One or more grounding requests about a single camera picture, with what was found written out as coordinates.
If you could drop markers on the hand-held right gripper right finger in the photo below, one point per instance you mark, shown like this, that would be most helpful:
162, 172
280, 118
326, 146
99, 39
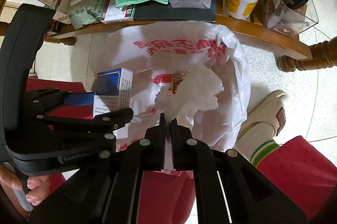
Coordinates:
173, 139

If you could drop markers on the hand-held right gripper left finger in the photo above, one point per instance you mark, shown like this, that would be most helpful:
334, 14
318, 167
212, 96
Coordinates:
162, 134

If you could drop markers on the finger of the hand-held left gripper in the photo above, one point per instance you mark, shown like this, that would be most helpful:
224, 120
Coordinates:
115, 118
79, 99

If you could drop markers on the blue white cigarette pack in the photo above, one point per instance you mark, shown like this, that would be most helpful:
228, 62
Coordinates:
113, 82

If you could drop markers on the white tissue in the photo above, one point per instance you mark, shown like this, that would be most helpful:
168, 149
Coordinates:
194, 90

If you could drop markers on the brown red snack wrapper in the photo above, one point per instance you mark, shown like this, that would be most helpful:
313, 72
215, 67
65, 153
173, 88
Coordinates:
179, 79

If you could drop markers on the white plastic bag red print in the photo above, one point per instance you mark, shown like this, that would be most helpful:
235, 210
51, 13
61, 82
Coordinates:
171, 37

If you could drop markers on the person's left hand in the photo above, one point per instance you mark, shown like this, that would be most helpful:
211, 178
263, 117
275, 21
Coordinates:
36, 184

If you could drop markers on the person's left red trouser leg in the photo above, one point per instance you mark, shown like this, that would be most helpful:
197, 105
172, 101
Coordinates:
168, 197

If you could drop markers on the person's red trouser leg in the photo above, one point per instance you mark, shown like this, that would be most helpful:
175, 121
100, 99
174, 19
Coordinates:
295, 168
168, 197

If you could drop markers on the white green striped sock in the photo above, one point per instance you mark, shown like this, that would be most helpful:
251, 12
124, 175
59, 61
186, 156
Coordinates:
252, 142

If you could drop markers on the red white medicine box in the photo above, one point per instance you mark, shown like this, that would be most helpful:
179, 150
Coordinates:
118, 13

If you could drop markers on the person's right beige slipper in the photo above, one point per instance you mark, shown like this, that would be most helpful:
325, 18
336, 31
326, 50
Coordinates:
266, 111

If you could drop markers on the person's right red trouser leg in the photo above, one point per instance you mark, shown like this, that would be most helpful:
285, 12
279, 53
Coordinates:
295, 168

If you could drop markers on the white top wooden table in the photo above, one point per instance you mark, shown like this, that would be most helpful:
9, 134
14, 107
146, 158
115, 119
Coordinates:
263, 32

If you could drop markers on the clear plastic container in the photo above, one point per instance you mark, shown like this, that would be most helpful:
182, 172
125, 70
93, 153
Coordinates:
279, 19

